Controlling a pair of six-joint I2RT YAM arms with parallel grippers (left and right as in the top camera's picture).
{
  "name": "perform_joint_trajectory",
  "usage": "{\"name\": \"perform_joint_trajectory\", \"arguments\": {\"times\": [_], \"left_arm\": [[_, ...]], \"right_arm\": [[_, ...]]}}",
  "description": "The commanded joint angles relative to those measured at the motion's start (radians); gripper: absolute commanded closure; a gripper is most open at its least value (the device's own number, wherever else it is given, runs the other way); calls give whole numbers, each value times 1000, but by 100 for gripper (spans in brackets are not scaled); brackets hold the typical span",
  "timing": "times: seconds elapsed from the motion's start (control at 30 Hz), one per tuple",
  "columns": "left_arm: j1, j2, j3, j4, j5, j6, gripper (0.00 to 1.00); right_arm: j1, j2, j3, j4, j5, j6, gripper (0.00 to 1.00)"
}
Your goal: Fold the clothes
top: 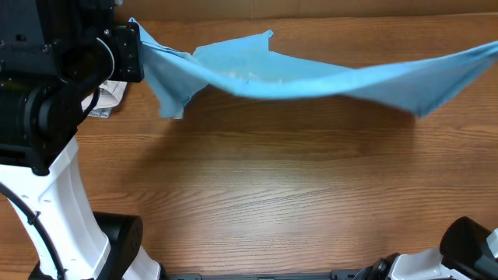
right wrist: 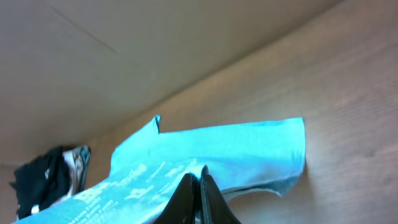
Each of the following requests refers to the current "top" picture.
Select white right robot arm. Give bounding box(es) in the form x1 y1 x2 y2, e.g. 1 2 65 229
354 216 497 280

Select light blue t-shirt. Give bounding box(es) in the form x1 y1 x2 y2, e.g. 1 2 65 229
139 28 497 118

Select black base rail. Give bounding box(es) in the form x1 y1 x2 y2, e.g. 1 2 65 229
166 269 366 280

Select beige folded garment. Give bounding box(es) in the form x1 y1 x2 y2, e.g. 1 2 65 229
94 80 127 109

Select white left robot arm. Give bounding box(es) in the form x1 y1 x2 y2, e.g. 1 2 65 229
1 0 166 280

